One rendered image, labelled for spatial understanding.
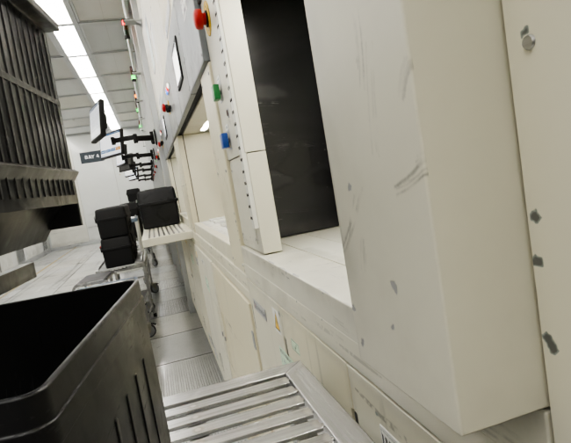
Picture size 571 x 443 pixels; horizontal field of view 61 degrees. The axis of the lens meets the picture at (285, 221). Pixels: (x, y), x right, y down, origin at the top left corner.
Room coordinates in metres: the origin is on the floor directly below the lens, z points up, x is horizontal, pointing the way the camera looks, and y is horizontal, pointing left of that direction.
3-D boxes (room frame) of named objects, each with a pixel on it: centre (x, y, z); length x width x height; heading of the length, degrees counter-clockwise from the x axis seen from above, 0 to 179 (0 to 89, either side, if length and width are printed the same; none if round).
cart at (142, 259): (4.64, 1.60, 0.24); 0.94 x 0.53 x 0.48; 14
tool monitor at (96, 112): (3.84, 1.14, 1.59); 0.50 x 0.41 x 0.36; 105
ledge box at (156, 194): (3.39, 0.86, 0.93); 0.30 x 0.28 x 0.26; 12
